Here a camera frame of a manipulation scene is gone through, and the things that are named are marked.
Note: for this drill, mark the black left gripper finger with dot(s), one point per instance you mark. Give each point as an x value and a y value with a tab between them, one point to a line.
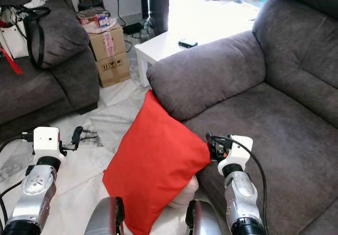
77	134

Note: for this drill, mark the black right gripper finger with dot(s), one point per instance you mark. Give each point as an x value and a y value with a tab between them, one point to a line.
211	144

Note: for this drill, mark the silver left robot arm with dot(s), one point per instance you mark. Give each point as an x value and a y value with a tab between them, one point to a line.
37	187

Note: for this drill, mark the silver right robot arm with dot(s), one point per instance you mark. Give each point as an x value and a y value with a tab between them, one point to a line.
240	193

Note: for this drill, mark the grey two-seat sofa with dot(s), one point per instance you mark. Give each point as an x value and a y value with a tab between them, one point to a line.
269	113

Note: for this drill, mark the dark grey fabric couch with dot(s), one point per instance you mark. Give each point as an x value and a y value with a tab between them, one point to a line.
42	92

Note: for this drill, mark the silver robot right leg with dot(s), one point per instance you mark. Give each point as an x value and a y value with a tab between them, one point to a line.
206	222

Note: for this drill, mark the silver robot leg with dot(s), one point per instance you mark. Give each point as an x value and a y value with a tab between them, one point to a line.
103	216
206	222

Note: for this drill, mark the cardboard box with arrow print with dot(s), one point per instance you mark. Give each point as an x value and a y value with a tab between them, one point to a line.
113	68

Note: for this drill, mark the silver robot left leg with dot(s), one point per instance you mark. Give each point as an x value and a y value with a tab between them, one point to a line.
103	216

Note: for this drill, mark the cardboard box with pink tape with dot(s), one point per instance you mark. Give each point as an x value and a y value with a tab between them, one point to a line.
108	42

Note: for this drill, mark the small black device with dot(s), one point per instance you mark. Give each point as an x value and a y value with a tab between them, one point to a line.
188	43

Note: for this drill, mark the white coffee table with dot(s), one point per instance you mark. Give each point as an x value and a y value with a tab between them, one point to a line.
161	47

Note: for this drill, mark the plastic-wrapped packet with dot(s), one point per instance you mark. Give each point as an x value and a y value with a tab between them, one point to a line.
92	17

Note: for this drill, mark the black power adapter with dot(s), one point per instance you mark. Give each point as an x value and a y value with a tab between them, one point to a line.
132	28

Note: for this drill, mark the dark curtain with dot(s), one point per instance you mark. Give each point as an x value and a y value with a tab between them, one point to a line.
158	2

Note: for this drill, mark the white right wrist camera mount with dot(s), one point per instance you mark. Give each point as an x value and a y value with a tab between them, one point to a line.
240	150

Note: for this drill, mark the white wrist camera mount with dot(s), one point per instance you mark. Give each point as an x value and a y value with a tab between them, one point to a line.
240	150
46	140

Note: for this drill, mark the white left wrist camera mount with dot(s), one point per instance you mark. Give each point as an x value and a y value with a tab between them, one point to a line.
46	140

